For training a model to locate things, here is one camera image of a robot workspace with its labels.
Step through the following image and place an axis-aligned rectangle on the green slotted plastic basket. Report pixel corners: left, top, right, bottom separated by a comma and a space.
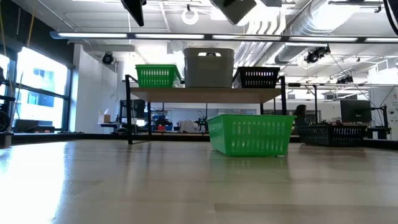
134, 63, 183, 89
206, 113, 297, 157

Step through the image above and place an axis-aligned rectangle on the black slotted plastic basket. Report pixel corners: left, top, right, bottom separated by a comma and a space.
232, 66, 281, 89
297, 123, 368, 147

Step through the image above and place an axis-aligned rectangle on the wooden shelf with black legs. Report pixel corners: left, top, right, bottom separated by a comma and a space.
124, 73, 289, 146

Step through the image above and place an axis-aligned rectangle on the long ceiling light bar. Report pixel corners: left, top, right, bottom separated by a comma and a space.
49, 30, 398, 44

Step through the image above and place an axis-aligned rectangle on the dark computer monitor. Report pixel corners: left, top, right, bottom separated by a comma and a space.
119, 99, 147, 119

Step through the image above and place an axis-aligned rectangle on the large bright window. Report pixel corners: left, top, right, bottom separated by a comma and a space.
0, 46, 74, 131

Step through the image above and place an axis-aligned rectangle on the person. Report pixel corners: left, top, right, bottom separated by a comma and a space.
294, 104, 308, 135

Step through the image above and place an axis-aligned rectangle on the black computer monitor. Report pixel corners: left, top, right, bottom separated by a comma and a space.
340, 99, 373, 124

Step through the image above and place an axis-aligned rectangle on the black equipment stand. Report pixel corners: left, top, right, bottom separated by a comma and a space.
368, 105, 392, 140

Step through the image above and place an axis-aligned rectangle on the white ring lamp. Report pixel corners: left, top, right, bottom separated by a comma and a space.
181, 7, 200, 26

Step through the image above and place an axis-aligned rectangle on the black aluminium rig frame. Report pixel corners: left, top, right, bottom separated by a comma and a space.
0, 132, 398, 149

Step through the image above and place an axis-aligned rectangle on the silver ventilation duct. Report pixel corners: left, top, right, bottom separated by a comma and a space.
275, 0, 346, 65

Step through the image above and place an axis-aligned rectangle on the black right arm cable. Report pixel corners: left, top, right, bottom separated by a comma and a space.
382, 0, 398, 35

